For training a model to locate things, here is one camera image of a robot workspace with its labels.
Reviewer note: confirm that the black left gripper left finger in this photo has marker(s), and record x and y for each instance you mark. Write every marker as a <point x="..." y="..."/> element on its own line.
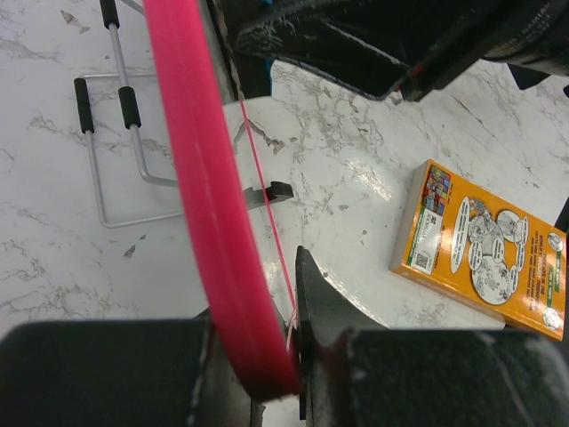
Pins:
<point x="161" y="372"/>

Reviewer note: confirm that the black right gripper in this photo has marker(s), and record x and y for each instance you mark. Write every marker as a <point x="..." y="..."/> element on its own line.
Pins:
<point x="533" y="43"/>

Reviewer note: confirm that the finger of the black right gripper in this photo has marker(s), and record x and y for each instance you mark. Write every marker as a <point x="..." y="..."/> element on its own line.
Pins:
<point x="372" y="48"/>

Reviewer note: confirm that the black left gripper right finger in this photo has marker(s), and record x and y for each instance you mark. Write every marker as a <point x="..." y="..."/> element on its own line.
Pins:
<point x="356" y="372"/>

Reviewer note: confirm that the pink framed whiteboard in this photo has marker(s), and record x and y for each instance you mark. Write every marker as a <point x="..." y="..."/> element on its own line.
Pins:
<point x="226" y="254"/>

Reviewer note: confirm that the orange booklet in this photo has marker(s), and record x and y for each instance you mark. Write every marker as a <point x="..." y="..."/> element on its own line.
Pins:
<point x="462" y="241"/>

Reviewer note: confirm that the metal wire whiteboard stand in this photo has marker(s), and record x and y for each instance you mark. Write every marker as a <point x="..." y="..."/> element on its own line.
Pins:
<point x="123" y="125"/>

